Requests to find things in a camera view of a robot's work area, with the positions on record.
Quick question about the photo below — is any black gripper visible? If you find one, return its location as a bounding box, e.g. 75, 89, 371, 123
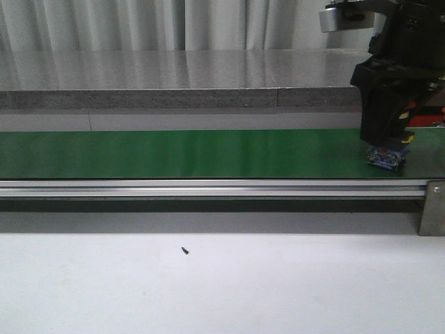
350, 1, 444, 146

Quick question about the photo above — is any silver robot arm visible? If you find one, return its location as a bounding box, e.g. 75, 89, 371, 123
325, 1, 444, 150

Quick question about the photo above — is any red plastic tray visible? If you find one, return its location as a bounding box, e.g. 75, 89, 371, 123
409, 106, 444, 127

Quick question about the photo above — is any green conveyor belt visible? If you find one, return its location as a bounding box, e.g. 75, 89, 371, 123
1, 128, 444, 179

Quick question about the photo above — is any grey granite counter slab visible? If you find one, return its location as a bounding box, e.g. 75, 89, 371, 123
1, 49, 368, 109

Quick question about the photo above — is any grey pleated curtain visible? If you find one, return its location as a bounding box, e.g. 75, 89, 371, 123
1, 1, 375, 51

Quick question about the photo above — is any steel conveyor support bracket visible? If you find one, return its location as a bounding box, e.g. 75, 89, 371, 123
419, 180, 445, 237

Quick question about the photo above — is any aluminium conveyor side rail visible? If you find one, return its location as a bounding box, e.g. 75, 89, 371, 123
1, 179, 428, 198

